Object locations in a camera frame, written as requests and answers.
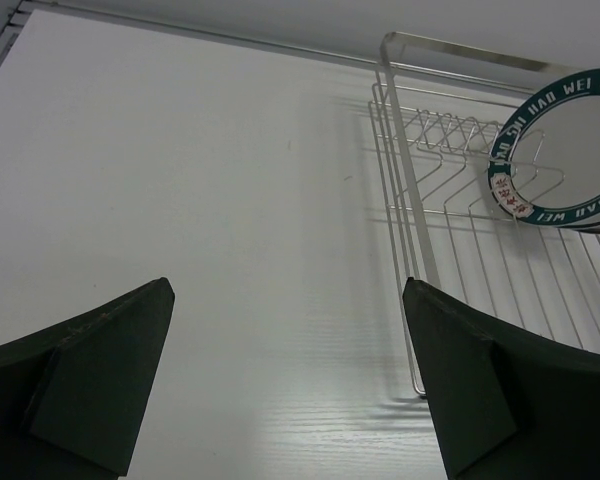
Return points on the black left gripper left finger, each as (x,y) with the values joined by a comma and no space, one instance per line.
(73,395)

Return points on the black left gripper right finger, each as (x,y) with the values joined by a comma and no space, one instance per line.
(505,403)

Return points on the green rimmed white plate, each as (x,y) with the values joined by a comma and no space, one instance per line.
(544,167)

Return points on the metal wire dish rack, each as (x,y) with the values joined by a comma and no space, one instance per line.
(436,109)

